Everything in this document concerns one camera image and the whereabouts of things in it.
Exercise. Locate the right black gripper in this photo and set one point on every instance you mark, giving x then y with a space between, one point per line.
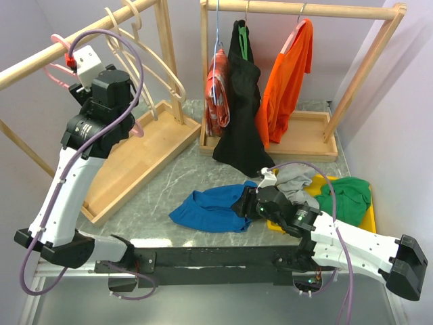
247 202

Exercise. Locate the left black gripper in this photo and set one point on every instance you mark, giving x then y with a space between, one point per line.
84 97

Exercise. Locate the blue tank top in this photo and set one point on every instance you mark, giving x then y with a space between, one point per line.
211 210

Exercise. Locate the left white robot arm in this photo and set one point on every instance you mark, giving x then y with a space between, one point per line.
53 233

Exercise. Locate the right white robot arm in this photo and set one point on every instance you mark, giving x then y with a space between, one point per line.
398 263

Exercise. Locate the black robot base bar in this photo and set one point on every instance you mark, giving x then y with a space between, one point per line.
222 265

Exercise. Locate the front beige plastic hanger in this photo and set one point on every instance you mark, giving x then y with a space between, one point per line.
128 61

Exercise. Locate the beige plastic hanger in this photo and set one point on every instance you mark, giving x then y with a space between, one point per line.
175 87
128 61

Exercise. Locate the rear beige plastic hanger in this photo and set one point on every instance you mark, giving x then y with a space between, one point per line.
175 87

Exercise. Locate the green hanger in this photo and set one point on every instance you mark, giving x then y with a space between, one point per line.
244 42

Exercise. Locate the pink hanger with metal hook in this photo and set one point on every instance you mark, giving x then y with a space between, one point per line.
293 34

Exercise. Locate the grey garment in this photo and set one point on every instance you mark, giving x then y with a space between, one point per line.
292 181

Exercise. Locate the yellow plastic tray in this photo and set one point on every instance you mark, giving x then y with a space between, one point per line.
368 222

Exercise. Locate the black garment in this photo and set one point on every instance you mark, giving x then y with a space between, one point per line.
240 145

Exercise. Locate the left wooden clothes rack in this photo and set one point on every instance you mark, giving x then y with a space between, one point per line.
135 161

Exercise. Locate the wooden clothes rack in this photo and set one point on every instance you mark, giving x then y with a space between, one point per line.
311 134
135 161

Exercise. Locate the right wooden clothes rack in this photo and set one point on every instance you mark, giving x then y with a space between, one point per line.
311 134

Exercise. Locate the orange t-shirt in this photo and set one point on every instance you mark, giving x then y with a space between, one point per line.
283 86

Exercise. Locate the green garment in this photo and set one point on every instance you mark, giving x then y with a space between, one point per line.
353 199

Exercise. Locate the red patterned garment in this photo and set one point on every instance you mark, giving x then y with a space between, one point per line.
217 113

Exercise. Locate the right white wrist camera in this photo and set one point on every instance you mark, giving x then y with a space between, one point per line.
269 178

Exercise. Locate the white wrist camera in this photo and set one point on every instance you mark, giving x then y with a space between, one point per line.
86 65
269 178

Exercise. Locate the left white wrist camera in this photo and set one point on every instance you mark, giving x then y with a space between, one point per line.
86 65

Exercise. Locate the blue wire hanger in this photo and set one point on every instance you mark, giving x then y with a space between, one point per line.
216 50

